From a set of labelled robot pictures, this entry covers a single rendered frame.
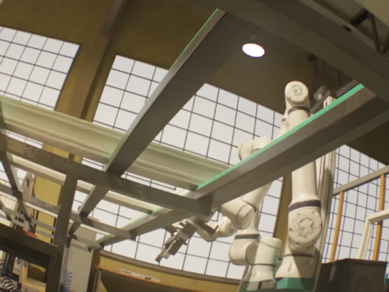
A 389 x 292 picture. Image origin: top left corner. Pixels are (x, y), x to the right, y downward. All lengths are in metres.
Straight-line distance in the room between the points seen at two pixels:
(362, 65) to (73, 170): 0.74
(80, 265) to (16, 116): 7.73
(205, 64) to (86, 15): 10.82
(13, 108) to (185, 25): 10.84
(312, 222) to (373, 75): 1.24
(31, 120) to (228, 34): 0.69
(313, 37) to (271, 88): 11.61
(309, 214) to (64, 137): 0.98
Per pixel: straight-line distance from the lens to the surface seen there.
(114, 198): 1.39
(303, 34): 0.36
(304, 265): 1.76
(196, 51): 0.47
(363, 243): 3.52
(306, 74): 12.57
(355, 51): 0.38
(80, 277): 8.67
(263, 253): 2.20
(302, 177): 1.68
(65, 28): 10.99
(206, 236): 2.18
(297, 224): 1.59
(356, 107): 0.53
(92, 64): 9.97
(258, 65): 12.10
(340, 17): 11.09
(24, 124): 1.02
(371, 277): 2.05
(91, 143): 1.01
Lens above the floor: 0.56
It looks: 21 degrees up
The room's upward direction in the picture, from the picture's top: 12 degrees clockwise
